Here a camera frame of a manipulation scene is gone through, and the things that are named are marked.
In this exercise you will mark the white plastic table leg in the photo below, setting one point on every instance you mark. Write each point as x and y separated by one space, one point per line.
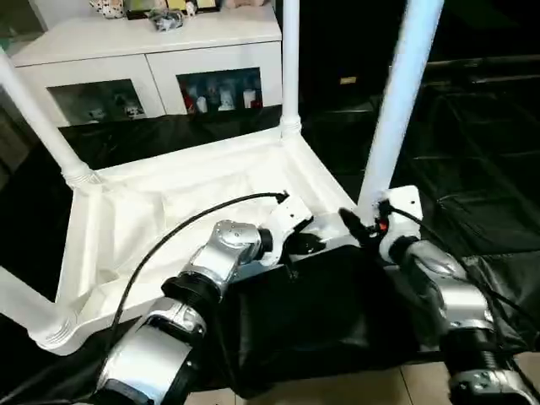
42 118
290 59
25 308
401 93

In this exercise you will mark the white upturned plastic table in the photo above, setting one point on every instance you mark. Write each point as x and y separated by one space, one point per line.
169 194

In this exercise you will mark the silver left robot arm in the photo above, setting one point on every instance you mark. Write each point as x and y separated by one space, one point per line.
211 270

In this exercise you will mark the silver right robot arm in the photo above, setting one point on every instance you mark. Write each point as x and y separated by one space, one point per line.
447 295

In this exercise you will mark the black work mat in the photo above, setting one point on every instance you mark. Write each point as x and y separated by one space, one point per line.
472 211

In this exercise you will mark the black case with yellow label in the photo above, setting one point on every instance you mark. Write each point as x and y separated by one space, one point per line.
422 38

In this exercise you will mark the white glass-door cabinet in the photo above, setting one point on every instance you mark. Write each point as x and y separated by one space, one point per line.
143 42

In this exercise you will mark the grey crumpled object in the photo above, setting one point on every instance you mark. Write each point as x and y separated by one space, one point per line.
167 18

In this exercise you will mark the grey curtain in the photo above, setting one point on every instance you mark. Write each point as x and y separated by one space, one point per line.
10 135

